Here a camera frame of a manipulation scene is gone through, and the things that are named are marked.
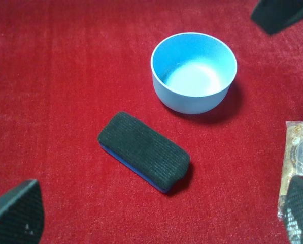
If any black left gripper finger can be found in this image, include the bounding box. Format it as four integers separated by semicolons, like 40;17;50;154
251;0;303;35
283;175;303;243
0;179;45;243

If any light blue bowl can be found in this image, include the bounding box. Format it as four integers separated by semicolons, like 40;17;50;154
150;32;238;115

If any clear snack packet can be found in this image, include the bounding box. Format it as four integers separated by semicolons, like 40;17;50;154
277;121;303;220

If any black and blue eraser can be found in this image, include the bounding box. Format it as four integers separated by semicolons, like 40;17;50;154
97;111;190;193

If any red table cloth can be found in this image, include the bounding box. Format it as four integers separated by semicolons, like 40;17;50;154
0;1;303;243

